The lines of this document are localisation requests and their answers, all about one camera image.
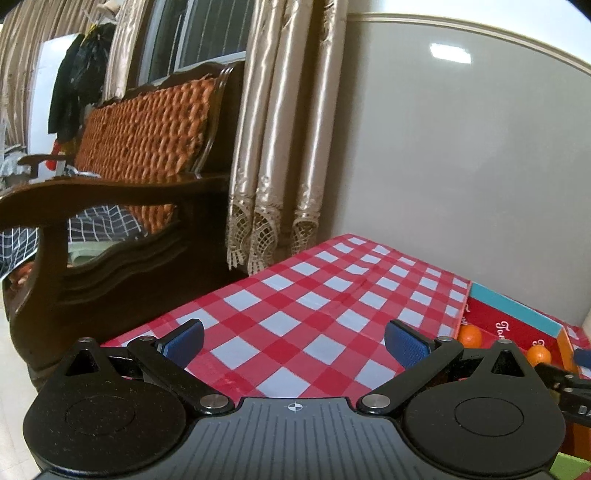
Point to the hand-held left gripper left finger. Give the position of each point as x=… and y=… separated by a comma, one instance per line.
x=184, y=340

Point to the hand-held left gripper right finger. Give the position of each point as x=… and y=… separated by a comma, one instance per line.
x=406, y=347

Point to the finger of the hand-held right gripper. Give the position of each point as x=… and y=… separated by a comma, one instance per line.
x=584, y=357
x=572, y=392

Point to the small orange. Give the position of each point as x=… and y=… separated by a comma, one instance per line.
x=471, y=336
x=539, y=355

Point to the colourful cardboard box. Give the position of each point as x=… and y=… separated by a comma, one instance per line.
x=503, y=323

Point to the dark wooden sofa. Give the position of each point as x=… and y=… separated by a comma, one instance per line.
x=138, y=300

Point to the red checked tablecloth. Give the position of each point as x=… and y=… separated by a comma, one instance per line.
x=323, y=300

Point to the light green cushion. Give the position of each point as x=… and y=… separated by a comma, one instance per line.
x=90, y=254

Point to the dark grid-patterned blanket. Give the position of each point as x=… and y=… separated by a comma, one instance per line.
x=106, y=224

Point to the orange woven sofa cushion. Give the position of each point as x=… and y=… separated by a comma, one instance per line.
x=147, y=138

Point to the beige satin curtain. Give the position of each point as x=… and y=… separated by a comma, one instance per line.
x=286, y=138
x=124, y=46

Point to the black hanging clothes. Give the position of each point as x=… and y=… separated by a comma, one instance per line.
x=78, y=78

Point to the white cabinet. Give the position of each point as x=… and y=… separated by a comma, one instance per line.
x=46, y=92

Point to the window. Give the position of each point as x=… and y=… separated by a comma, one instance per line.
x=207, y=32

